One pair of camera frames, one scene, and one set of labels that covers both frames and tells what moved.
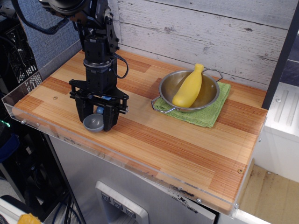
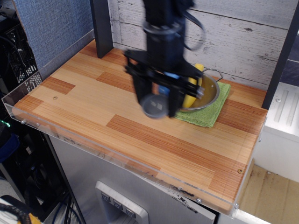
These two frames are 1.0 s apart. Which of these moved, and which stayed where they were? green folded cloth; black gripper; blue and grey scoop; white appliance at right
Moved: blue and grey scoop; black gripper
Stayed: green folded cloth; white appliance at right
